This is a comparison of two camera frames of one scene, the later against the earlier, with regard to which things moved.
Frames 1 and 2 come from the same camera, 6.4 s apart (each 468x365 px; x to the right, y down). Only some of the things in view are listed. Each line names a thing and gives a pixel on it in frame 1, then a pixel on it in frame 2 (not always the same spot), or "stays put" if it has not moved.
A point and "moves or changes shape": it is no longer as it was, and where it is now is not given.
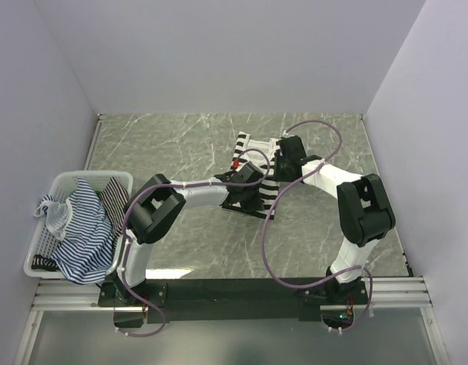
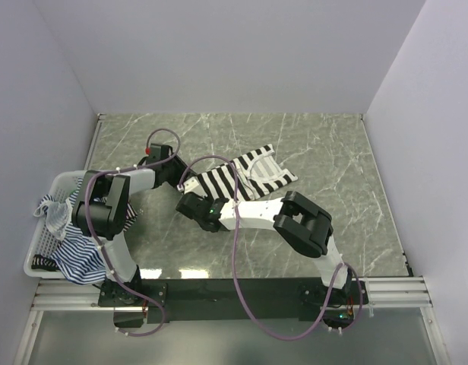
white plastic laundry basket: (61, 184) stays put
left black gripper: (257, 204) → (182, 169)
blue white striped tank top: (86, 256) stays put
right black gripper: (277, 174) → (210, 201)
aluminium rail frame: (385, 293) stays put
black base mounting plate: (229, 300) stays put
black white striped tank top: (260, 153) moves or changes shape
